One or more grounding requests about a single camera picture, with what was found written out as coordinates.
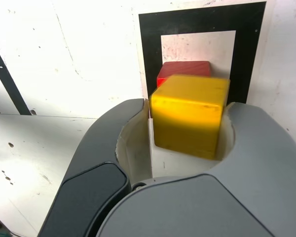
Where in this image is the red cube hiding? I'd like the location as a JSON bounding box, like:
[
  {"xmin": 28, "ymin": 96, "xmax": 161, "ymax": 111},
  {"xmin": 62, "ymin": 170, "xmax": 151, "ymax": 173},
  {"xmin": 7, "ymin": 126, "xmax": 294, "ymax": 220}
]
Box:
[{"xmin": 157, "ymin": 60, "xmax": 212, "ymax": 88}]

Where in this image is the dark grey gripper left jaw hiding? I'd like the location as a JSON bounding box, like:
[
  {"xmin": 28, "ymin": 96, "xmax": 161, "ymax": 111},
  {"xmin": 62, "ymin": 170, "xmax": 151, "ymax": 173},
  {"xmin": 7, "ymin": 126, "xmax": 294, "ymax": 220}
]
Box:
[{"xmin": 37, "ymin": 98, "xmax": 154, "ymax": 237}]

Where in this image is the black tape square outline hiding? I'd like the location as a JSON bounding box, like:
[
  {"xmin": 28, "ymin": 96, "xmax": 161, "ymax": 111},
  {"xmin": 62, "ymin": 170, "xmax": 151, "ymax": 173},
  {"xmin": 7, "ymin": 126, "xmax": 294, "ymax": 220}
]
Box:
[{"xmin": 138, "ymin": 1, "xmax": 267, "ymax": 104}]

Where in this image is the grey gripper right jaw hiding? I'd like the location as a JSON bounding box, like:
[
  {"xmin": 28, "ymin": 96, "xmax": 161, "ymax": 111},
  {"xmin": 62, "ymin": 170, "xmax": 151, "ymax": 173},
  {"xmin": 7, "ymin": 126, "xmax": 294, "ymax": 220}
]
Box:
[{"xmin": 95, "ymin": 101, "xmax": 296, "ymax": 237}]

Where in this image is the black tape strip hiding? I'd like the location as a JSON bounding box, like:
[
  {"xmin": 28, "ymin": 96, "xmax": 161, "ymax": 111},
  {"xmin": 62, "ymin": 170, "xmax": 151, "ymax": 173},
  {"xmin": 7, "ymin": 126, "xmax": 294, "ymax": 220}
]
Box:
[{"xmin": 0, "ymin": 37, "xmax": 32, "ymax": 116}]

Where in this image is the yellow cube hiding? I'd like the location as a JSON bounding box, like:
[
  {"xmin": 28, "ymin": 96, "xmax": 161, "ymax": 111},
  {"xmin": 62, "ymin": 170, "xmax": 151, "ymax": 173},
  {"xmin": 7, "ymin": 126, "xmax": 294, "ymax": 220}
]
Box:
[{"xmin": 149, "ymin": 75, "xmax": 231, "ymax": 161}]

